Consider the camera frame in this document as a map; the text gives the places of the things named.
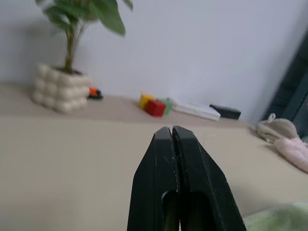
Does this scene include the yellow cube block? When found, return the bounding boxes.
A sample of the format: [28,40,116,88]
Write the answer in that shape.
[138,93,156,110]

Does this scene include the dark window frame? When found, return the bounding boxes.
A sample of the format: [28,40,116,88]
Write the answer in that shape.
[261,31,308,140]

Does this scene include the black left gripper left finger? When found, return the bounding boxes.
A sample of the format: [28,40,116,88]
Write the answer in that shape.
[127,126,181,231]

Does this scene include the red cube block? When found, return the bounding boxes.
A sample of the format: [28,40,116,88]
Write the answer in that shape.
[145,99,167,117]

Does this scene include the beige cloth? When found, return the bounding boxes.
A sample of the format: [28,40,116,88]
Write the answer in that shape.
[255,113,301,144]

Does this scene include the light green towel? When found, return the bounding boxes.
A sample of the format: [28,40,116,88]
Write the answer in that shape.
[244,201,308,231]

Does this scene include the white flat box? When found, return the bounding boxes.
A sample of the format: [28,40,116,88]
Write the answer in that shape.
[168,97,221,122]

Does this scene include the green leafy plant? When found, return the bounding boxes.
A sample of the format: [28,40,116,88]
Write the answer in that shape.
[35,0,134,74]

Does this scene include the cream bubble plant pot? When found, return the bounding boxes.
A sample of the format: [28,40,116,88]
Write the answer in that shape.
[30,63,92,113]

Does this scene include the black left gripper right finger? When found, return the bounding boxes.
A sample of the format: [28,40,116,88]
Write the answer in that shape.
[172,125,247,231]

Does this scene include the orange and black small object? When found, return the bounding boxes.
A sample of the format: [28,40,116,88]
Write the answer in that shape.
[87,87,103,100]

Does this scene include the pink fluffy towel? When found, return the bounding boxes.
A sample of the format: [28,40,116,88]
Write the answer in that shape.
[274,137,308,173]

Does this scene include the green cube block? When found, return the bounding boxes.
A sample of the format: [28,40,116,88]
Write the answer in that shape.
[157,98,175,116]

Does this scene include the black flat box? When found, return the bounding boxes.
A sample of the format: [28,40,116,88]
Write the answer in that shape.
[209,103,242,120]

